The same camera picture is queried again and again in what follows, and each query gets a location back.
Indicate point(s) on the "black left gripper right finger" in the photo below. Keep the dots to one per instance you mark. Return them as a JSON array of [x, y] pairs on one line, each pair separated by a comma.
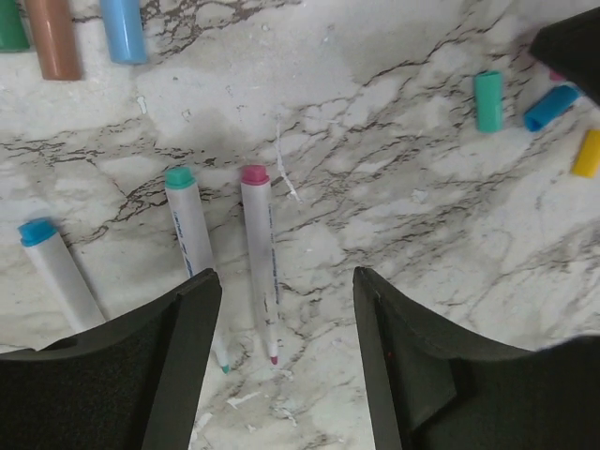
[[432, 384]]

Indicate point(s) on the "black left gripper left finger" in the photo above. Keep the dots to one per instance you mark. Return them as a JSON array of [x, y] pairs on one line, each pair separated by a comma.
[[133, 382]]

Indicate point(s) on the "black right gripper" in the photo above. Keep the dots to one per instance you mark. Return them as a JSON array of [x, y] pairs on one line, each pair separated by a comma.
[[571, 48]]

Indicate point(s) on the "blue pen cap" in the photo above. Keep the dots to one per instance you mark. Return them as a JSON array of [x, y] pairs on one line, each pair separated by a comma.
[[553, 104]]

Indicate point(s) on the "teal pen cap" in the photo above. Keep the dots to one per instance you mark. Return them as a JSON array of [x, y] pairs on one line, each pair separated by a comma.
[[488, 96]]

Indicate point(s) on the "yellow pen cap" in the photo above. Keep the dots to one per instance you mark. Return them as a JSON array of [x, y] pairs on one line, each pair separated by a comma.
[[588, 158]]

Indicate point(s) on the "white marker teal cap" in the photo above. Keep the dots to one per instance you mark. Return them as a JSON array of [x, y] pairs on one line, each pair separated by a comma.
[[184, 200]]

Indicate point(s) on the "white marker pink cap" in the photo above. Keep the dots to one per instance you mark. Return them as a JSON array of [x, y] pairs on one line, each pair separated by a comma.
[[256, 198]]

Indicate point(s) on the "white marker light blue cap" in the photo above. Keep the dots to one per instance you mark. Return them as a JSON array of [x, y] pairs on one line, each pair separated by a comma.
[[124, 31]]

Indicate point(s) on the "white marker brown cap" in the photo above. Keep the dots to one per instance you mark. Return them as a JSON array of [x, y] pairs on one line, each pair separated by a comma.
[[54, 39]]

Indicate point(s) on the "pink pen cap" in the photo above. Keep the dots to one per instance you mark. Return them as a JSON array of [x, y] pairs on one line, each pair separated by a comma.
[[556, 77]]

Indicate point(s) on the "white marker dark green cap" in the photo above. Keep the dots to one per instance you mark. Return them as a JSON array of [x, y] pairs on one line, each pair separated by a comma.
[[12, 35]]

